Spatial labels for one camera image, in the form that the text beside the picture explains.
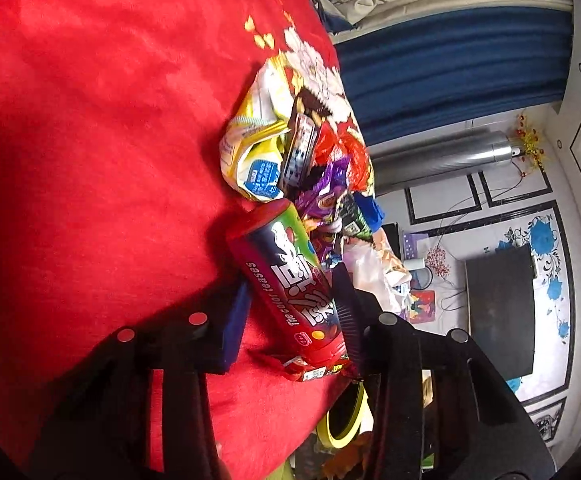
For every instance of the white cup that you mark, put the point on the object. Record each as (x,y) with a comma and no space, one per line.
(415,263)

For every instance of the silver pipe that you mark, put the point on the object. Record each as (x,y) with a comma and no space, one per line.
(445,160)

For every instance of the dark chocolate snack packet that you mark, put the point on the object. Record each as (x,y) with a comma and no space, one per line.
(298,155)

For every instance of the red picture card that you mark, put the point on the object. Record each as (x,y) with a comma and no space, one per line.
(424,305)

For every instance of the yellow snack bag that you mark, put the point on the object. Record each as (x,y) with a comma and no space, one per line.
(250,150)

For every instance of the yellow red artificial flowers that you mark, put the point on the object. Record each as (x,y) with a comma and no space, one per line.
(530,142)

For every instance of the white plastic bag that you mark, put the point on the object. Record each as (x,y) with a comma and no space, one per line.
(368,265)

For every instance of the blue wrapper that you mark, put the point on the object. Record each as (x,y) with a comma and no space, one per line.
(373,210)

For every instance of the red cylindrical candy can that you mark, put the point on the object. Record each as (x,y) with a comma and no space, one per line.
(290,280)

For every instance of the brown chocolate wrapper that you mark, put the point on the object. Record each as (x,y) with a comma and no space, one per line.
(311,102)

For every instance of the dark green wrapper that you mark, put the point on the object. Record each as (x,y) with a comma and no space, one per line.
(355,217)

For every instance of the red shiny wrapper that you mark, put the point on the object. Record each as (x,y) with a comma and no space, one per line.
(340,150)

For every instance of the purple box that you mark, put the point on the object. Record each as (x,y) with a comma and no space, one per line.
(414,245)

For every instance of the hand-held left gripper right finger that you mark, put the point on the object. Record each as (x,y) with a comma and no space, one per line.
(346,310)

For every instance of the red floral blanket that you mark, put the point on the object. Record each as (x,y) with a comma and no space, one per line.
(95,135)

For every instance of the purple candy wrapper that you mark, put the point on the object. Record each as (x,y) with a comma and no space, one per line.
(320,190)

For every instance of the black television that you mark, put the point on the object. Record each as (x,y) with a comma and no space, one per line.
(500,310)

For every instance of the red berry branches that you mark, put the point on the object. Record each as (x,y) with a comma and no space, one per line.
(440,262)

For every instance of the small red silver wrapper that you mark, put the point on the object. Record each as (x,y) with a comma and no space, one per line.
(310,371)

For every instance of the yellow rimmed trash bin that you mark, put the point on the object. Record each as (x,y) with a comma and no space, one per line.
(338,441)

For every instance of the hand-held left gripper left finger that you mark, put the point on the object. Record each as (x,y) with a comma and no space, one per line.
(234,327)

